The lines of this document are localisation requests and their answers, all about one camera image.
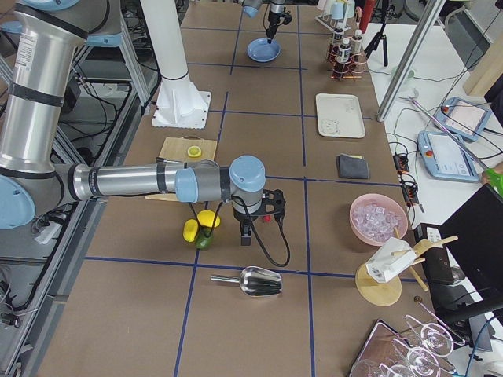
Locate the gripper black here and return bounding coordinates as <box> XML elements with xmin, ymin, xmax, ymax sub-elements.
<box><xmin>266</xmin><ymin>11</ymin><xmax>283</xmax><ymax>44</ymax></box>
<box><xmin>232</xmin><ymin>203</ymin><xmax>263</xmax><ymax>246</ymax></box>

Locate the blue plate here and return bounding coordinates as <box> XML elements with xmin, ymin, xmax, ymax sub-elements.
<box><xmin>247</xmin><ymin>38</ymin><xmax>281</xmax><ymax>63</ymax></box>

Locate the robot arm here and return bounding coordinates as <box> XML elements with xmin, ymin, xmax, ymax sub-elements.
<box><xmin>233</xmin><ymin>0</ymin><xmax>288</xmax><ymax>43</ymax></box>
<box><xmin>1</xmin><ymin>1</ymin><xmax>266</xmax><ymax>229</ymax></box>

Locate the green lime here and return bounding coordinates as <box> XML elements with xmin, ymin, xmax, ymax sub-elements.
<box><xmin>195</xmin><ymin>229</ymin><xmax>214</xmax><ymax>250</ymax></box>

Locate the steel ice scoop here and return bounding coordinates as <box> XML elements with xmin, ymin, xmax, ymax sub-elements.
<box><xmin>211</xmin><ymin>266</ymin><xmax>283</xmax><ymax>297</ymax></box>

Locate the yellow lemon large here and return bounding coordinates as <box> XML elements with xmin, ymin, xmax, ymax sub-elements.
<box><xmin>197</xmin><ymin>210</ymin><xmax>221</xmax><ymax>228</ymax></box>

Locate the yellow lemon small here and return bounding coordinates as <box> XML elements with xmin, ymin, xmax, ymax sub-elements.
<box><xmin>182</xmin><ymin>218</ymin><xmax>199</xmax><ymax>243</ymax></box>

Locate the dark tea bottle left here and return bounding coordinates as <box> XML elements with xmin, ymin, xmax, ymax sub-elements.
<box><xmin>332</xmin><ymin>22</ymin><xmax>345</xmax><ymax>54</ymax></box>

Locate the dark tea bottle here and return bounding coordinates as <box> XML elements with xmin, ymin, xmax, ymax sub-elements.
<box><xmin>336</xmin><ymin>38</ymin><xmax>351</xmax><ymax>64</ymax></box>
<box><xmin>351</xmin><ymin>29</ymin><xmax>362</xmax><ymax>54</ymax></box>
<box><xmin>332</xmin><ymin>22</ymin><xmax>345</xmax><ymax>54</ymax></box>

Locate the dark tea bottle right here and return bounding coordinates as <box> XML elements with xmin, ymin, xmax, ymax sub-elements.
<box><xmin>336</xmin><ymin>38</ymin><xmax>351</xmax><ymax>64</ymax></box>

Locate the dark tea bottle rear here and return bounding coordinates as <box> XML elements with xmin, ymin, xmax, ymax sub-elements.
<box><xmin>351</xmin><ymin>29</ymin><xmax>362</xmax><ymax>54</ymax></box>

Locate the lemon half slice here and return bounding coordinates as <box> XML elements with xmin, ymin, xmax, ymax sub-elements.
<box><xmin>186</xmin><ymin>145</ymin><xmax>202</xmax><ymax>159</ymax></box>

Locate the cream bear tray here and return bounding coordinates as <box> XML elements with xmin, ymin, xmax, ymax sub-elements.
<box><xmin>315</xmin><ymin>93</ymin><xmax>365</xmax><ymax>139</ymax></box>

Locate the wooden cutting board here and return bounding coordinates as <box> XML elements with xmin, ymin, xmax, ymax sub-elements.
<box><xmin>145</xmin><ymin>137</ymin><xmax>218</xmax><ymax>201</ymax></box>

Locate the grey folded cloth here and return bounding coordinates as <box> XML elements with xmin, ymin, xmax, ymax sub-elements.
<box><xmin>336</xmin><ymin>154</ymin><xmax>369</xmax><ymax>179</ymax></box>

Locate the pink bowl of ice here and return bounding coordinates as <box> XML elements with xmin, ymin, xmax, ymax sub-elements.
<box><xmin>349</xmin><ymin>193</ymin><xmax>409</xmax><ymax>246</ymax></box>

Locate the white paper carton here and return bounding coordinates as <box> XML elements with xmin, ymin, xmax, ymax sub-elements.
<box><xmin>365</xmin><ymin>237</ymin><xmax>417</xmax><ymax>284</ymax></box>

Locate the round wooden stand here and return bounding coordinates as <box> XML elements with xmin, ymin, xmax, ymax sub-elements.
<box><xmin>355</xmin><ymin>236</ymin><xmax>458</xmax><ymax>306</ymax></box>

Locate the teach pendant near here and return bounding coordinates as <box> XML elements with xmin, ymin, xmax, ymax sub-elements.
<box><xmin>417</xmin><ymin>131</ymin><xmax>479</xmax><ymax>182</ymax></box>

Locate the teach pendant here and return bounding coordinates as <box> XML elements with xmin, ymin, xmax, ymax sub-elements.
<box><xmin>435</xmin><ymin>97</ymin><xmax>492</xmax><ymax>141</ymax></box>
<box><xmin>417</xmin><ymin>131</ymin><xmax>479</xmax><ymax>182</ymax></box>

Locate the teach pendant far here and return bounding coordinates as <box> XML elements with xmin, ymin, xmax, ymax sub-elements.
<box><xmin>435</xmin><ymin>97</ymin><xmax>492</xmax><ymax>141</ymax></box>

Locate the wine glass lower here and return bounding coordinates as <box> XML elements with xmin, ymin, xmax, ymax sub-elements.
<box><xmin>391</xmin><ymin>339</ymin><xmax>440</xmax><ymax>376</ymax></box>

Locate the wine glass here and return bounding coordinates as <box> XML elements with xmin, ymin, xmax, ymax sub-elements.
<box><xmin>404</xmin><ymin>314</ymin><xmax>466</xmax><ymax>357</ymax></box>
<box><xmin>391</xmin><ymin>339</ymin><xmax>440</xmax><ymax>376</ymax></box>

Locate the wine glass upper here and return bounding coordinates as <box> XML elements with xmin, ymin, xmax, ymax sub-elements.
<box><xmin>404</xmin><ymin>314</ymin><xmax>466</xmax><ymax>357</ymax></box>

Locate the black monitor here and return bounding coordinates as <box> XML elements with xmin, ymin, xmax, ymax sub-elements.
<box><xmin>424</xmin><ymin>185</ymin><xmax>502</xmax><ymax>324</ymax></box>

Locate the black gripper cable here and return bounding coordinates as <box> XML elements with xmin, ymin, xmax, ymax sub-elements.
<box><xmin>233</xmin><ymin>196</ymin><xmax>292</xmax><ymax>268</ymax></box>

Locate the copper wire bottle rack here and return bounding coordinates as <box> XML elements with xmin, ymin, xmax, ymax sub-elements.
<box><xmin>327</xmin><ymin>45</ymin><xmax>367</xmax><ymax>80</ymax></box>

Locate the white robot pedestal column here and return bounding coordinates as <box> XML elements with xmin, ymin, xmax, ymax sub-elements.
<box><xmin>141</xmin><ymin>1</ymin><xmax>211</xmax><ymax>129</ymax></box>

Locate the aluminium frame post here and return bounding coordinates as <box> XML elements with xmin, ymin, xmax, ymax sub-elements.
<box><xmin>376</xmin><ymin>0</ymin><xmax>446</xmax><ymax>122</ymax></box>

